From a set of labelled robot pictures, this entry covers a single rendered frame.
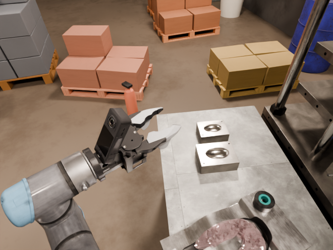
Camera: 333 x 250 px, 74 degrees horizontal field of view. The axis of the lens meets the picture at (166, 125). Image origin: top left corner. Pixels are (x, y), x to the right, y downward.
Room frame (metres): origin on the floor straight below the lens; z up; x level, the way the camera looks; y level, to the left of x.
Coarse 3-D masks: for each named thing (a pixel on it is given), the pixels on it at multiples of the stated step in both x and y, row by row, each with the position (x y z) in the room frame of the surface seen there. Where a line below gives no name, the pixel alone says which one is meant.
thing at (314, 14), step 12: (324, 0) 1.12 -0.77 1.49; (312, 12) 1.14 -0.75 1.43; (324, 12) 1.12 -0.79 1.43; (312, 24) 1.12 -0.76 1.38; (312, 36) 1.12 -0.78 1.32; (300, 48) 1.13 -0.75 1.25; (300, 60) 1.12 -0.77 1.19; (288, 72) 1.14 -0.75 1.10; (288, 84) 1.12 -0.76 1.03; (288, 96) 1.13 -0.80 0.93; (276, 108) 1.13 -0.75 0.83
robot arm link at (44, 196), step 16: (32, 176) 0.23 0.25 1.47; (48, 176) 0.23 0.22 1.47; (64, 176) 0.23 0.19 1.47; (16, 192) 0.20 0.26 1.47; (32, 192) 0.20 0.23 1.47; (48, 192) 0.20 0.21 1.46; (64, 192) 0.21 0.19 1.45; (16, 208) 0.17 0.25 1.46; (32, 208) 0.18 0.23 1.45; (48, 208) 0.19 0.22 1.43; (64, 208) 0.20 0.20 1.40; (16, 224) 0.16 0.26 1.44
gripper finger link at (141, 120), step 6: (156, 108) 0.41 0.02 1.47; (162, 108) 0.42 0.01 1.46; (138, 114) 0.39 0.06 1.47; (144, 114) 0.39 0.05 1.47; (150, 114) 0.39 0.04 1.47; (156, 114) 0.41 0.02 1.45; (132, 120) 0.37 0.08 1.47; (138, 120) 0.37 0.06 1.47; (144, 120) 0.37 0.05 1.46; (138, 126) 0.36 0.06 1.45; (144, 126) 0.39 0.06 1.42
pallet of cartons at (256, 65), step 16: (224, 48) 3.00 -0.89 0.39; (240, 48) 2.98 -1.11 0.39; (256, 48) 2.95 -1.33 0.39; (272, 48) 2.93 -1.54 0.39; (208, 64) 3.04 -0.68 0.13; (224, 64) 2.54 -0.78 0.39; (240, 64) 2.52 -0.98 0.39; (256, 64) 2.50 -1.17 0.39; (272, 64) 2.48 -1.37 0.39; (288, 64) 2.46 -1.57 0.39; (224, 80) 2.43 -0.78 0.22; (240, 80) 2.38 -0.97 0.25; (256, 80) 2.41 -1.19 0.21; (272, 80) 2.43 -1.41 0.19; (224, 96) 2.35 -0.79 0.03
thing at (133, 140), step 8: (128, 136) 0.32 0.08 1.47; (136, 136) 0.32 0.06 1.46; (128, 144) 0.30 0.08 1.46; (136, 144) 0.30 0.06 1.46; (88, 152) 0.28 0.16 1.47; (120, 152) 0.29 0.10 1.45; (128, 152) 0.29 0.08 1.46; (96, 160) 0.26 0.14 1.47; (120, 160) 0.30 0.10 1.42; (128, 160) 0.29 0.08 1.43; (136, 160) 0.31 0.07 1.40; (144, 160) 0.31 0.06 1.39; (96, 168) 0.25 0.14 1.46; (104, 168) 0.28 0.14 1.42; (112, 168) 0.28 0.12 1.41; (128, 168) 0.29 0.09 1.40; (104, 176) 0.25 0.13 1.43
